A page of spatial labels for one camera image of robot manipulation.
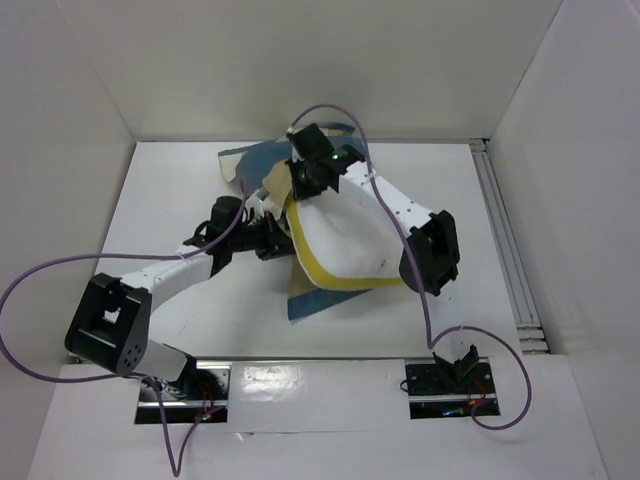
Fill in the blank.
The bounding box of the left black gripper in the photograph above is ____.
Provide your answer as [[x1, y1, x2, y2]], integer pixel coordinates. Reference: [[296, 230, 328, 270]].
[[228, 211, 302, 261]]

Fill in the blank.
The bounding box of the blue beige checked pillowcase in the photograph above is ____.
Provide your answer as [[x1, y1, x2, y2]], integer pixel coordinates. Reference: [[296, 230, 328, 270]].
[[218, 137, 364, 322]]

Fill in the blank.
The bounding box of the white pillow yellow edge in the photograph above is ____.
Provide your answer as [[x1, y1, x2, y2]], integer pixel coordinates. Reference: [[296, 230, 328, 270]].
[[285, 192, 403, 291]]

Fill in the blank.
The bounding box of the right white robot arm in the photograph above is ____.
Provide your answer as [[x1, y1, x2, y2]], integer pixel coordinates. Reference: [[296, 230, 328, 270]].
[[286, 143, 479, 392]]

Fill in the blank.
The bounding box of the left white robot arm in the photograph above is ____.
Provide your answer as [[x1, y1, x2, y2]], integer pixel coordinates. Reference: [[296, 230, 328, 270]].
[[64, 196, 295, 399]]

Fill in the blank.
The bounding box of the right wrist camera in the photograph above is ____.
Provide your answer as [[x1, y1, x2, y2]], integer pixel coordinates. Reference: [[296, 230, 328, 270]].
[[289, 123, 333, 160]]

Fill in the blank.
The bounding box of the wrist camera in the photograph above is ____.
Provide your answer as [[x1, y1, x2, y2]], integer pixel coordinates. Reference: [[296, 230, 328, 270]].
[[246, 187, 282, 220], [289, 123, 333, 160]]

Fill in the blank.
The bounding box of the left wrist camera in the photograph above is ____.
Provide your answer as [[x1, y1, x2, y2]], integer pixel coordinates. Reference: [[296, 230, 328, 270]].
[[246, 187, 282, 220]]

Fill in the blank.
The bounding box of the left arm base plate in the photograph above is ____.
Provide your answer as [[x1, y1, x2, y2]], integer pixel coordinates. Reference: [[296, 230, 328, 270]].
[[134, 366, 231, 425]]

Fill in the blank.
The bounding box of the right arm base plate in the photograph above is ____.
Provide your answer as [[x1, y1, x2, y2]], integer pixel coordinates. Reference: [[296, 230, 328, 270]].
[[399, 361, 500, 420]]

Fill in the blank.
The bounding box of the aluminium frame rail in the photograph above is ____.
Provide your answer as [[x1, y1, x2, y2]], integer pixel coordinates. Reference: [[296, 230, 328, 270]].
[[470, 139, 551, 355]]

